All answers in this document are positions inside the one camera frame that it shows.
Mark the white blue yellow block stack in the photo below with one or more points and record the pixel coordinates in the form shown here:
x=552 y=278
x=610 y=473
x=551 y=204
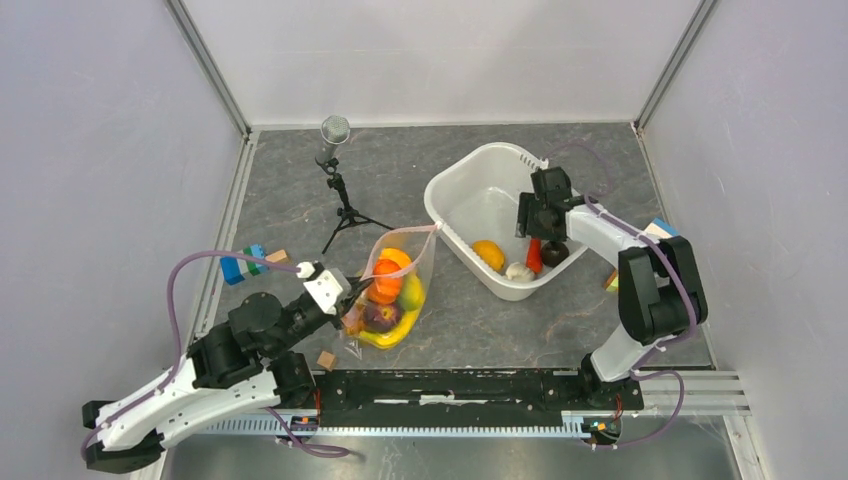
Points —
x=658 y=228

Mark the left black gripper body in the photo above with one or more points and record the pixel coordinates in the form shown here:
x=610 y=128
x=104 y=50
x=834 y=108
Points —
x=343 y=307

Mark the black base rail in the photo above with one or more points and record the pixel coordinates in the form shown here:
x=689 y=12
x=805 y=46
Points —
x=447 y=398

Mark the white toy mushroom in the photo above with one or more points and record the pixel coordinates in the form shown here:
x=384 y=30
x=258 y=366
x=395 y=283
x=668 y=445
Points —
x=519 y=272

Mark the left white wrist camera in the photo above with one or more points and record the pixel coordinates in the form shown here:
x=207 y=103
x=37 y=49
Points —
x=327 y=287

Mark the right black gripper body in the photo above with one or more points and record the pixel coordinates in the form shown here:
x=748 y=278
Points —
x=530 y=221

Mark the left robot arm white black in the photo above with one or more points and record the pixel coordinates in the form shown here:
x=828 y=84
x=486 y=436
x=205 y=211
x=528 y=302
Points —
x=242 y=364

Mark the blue green toy block stack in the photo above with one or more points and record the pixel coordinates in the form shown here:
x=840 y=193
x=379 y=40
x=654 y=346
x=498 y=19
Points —
x=236 y=270

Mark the small wooden cube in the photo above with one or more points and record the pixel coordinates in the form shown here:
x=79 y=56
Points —
x=327 y=361

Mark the white plastic basin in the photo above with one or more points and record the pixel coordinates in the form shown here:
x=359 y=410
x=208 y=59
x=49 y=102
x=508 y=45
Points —
x=476 y=199

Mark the yellow toy bananas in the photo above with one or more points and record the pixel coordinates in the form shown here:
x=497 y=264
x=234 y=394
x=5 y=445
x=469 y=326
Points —
x=395 y=336

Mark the orange toy fruit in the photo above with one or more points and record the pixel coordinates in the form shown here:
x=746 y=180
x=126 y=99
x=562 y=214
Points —
x=491 y=254

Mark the dark red toy fruit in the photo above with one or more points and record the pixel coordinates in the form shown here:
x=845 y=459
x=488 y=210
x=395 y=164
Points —
x=381 y=318

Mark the red toy chili pepper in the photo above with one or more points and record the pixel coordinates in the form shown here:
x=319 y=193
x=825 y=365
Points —
x=533 y=260

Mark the silver microphone on tripod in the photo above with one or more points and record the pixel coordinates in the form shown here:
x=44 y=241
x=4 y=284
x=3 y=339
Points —
x=335 y=130

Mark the tan wooden block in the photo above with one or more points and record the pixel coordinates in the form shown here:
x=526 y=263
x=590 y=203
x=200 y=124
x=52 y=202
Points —
x=278 y=257

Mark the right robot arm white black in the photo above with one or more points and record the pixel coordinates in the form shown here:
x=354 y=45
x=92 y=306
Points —
x=661 y=300

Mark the orange yellow bell pepper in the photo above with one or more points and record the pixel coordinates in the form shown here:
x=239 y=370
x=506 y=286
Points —
x=395 y=255

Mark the orange toy pumpkin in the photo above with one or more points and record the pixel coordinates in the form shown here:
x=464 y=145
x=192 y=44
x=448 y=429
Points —
x=384 y=289

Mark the clear zip top bag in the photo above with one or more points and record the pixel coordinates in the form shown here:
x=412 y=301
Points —
x=398 y=274

